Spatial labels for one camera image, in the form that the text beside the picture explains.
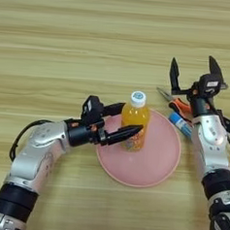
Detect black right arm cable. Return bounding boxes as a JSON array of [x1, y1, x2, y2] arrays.
[[210, 101, 230, 168]]

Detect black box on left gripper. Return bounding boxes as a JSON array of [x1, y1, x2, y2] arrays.
[[80, 94, 106, 125]]

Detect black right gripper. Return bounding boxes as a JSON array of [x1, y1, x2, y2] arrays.
[[166, 51, 230, 119]]

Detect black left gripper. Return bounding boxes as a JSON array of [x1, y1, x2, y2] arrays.
[[64, 98, 146, 151]]

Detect pink round plate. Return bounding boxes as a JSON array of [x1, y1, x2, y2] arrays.
[[92, 105, 185, 191]]

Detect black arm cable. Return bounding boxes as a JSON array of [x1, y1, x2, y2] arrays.
[[210, 101, 230, 168], [8, 116, 52, 165]]

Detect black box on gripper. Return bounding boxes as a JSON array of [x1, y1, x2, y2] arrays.
[[197, 72, 225, 99], [80, 94, 106, 125]]

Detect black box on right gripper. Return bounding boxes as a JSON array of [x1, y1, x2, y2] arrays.
[[197, 72, 225, 99]]

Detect orange black handled pliers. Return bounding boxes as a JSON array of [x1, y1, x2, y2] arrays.
[[153, 85, 196, 123]]

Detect orange juice bottle white cap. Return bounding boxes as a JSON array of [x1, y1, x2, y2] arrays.
[[118, 89, 152, 153]]

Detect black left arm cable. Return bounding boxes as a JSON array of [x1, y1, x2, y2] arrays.
[[8, 116, 52, 165]]

